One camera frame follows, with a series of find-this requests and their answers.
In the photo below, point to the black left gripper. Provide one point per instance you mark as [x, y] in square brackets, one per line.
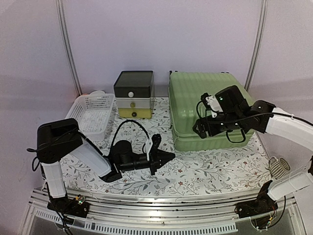
[159, 158]

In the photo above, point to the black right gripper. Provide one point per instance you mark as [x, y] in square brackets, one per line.
[202, 122]

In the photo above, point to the green hard-shell suitcase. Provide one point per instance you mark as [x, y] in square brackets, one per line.
[185, 90]

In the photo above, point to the drawer cabinet with dark top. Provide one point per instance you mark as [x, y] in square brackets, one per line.
[134, 93]

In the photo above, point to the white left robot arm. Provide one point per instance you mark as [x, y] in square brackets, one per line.
[62, 140]

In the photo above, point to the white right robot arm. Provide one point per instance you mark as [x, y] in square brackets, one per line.
[299, 132]

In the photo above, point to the floral white tablecloth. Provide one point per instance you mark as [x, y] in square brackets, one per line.
[189, 173]

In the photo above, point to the white plastic mesh basket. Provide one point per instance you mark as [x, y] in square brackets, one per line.
[93, 112]

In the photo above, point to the aluminium front rail frame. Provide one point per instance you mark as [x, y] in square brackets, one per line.
[118, 214]

